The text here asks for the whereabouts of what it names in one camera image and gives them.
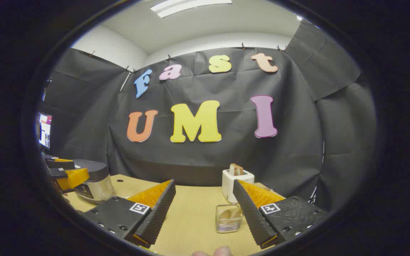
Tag computer monitor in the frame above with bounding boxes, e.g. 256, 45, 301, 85
38, 113, 53, 149

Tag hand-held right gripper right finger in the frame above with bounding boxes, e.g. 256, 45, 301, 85
232, 179, 329, 249

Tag wooden spoon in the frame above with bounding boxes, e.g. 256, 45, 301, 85
219, 208, 243, 223

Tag ceiling light panel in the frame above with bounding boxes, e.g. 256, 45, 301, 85
150, 0, 233, 19

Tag silver rice cooker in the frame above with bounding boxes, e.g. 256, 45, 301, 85
73, 159, 116, 205

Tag black backdrop cloth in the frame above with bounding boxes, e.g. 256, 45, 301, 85
40, 20, 378, 214

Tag metal chopstick holder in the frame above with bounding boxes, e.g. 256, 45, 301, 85
215, 204, 244, 234

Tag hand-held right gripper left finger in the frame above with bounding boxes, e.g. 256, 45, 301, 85
83, 179, 176, 249

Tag white toaster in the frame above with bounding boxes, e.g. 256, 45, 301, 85
222, 169, 255, 204

